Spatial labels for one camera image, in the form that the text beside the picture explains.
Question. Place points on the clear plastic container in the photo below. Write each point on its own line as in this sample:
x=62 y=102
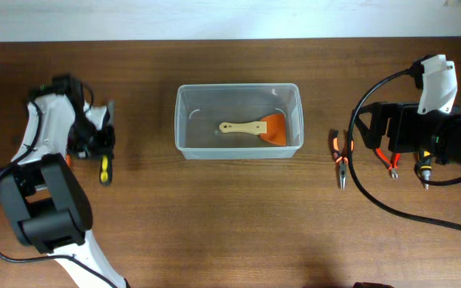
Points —
x=204 y=111

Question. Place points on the file yellow black handle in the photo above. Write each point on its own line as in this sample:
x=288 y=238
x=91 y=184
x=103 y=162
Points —
x=106 y=168

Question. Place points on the orange black needle-nose pliers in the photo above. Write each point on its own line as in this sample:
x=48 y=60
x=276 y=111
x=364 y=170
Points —
x=340 y=157

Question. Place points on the orange scraper wooden handle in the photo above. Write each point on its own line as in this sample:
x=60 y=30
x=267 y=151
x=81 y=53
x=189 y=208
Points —
x=272 y=129

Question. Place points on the yellow black screwdriver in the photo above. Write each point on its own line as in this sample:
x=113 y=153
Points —
x=424 y=165

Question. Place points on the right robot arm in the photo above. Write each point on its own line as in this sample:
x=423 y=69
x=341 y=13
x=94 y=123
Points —
x=448 y=141

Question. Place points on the red black cutting pliers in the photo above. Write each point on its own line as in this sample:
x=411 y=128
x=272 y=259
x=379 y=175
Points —
x=390 y=163

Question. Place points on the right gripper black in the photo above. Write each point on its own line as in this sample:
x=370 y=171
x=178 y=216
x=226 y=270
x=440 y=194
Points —
x=377 y=126

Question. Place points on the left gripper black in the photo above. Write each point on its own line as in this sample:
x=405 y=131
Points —
x=105 y=136

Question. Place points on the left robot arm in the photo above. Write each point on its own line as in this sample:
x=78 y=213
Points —
x=45 y=204

